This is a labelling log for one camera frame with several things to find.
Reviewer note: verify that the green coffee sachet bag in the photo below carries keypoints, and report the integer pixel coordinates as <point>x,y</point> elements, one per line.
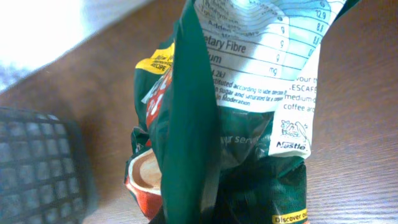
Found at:
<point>225,108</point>

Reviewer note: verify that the grey plastic shopping basket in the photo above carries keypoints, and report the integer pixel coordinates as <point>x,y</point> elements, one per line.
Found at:
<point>46,175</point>

